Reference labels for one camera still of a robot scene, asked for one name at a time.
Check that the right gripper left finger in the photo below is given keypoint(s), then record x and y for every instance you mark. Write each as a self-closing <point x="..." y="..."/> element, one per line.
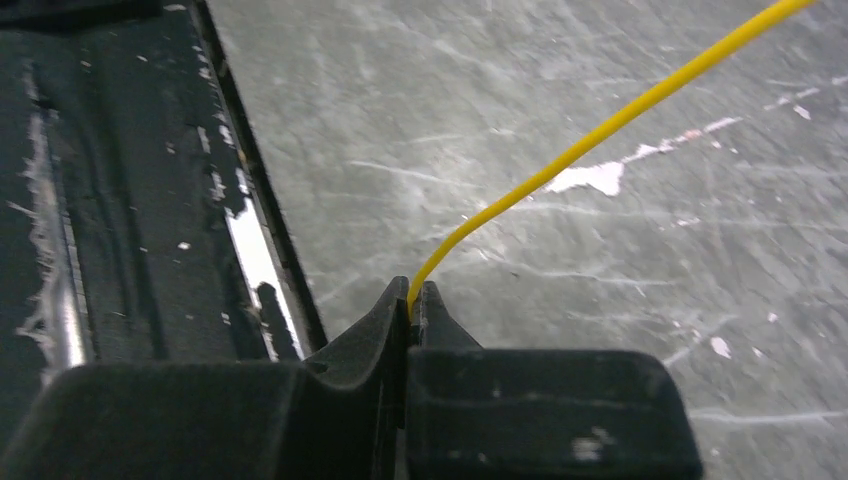
<point x="333" y="415"/>

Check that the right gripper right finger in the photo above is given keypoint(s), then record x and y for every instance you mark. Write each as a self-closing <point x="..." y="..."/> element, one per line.
<point x="477" y="413"/>

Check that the black base frame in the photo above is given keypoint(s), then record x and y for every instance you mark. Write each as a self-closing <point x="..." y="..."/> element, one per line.
<point x="138" y="221"/>

